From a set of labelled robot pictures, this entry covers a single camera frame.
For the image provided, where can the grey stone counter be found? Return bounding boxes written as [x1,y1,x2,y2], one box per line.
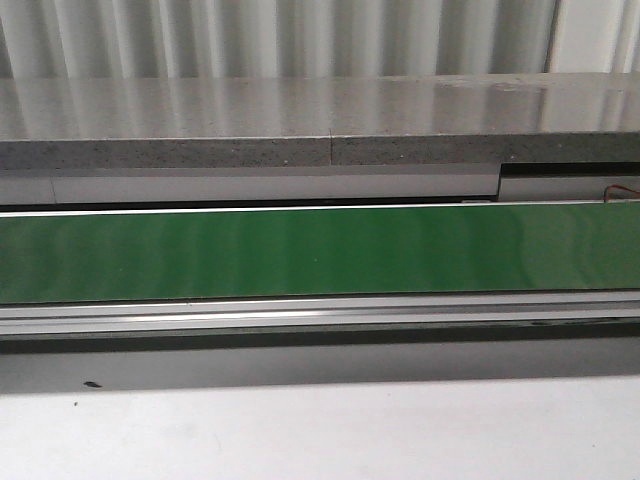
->
[1,74,639,209]

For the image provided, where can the green conveyor belt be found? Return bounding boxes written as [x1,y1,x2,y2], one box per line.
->
[0,201,640,341]

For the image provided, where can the white pleated curtain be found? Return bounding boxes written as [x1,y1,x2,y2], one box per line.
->
[1,1,639,79]

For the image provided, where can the red and black wires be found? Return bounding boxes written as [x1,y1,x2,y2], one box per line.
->
[601,184,640,203]

